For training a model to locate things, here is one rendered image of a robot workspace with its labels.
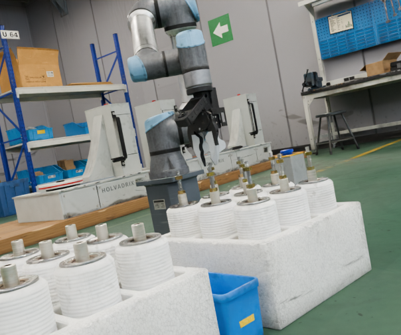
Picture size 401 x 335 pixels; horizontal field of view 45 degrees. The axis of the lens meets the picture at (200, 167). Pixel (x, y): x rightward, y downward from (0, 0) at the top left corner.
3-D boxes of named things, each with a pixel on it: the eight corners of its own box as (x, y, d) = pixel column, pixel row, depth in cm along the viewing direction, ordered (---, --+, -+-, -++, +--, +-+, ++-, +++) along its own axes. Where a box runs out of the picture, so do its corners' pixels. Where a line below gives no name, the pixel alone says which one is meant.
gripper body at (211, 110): (228, 127, 134) (220, 84, 133) (210, 130, 127) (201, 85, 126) (207, 131, 139) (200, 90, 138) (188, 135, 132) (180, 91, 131)
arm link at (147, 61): (120, -5, 171) (125, 58, 134) (151, -11, 171) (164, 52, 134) (127, 25, 178) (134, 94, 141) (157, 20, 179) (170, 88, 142)
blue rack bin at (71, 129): (64, 139, 687) (62, 125, 686) (86, 136, 715) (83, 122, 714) (85, 134, 654) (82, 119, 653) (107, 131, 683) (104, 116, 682)
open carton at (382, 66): (375, 78, 588) (372, 60, 586) (405, 71, 556) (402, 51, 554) (361, 80, 570) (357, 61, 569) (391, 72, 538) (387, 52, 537)
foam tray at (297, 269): (160, 307, 126) (147, 239, 125) (256, 261, 152) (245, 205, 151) (280, 331, 97) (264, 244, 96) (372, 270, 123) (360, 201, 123)
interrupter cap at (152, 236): (111, 247, 86) (110, 243, 86) (144, 236, 91) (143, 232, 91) (137, 248, 80) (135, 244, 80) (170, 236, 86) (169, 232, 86)
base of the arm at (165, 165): (141, 181, 179) (136, 155, 178) (168, 174, 190) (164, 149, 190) (170, 177, 169) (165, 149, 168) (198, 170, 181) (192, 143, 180)
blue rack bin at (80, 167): (46, 181, 653) (43, 166, 652) (69, 177, 683) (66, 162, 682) (68, 178, 622) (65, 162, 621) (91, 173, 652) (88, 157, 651)
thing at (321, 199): (302, 257, 121) (289, 187, 121) (311, 246, 130) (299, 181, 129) (340, 255, 117) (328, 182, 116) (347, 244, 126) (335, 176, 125)
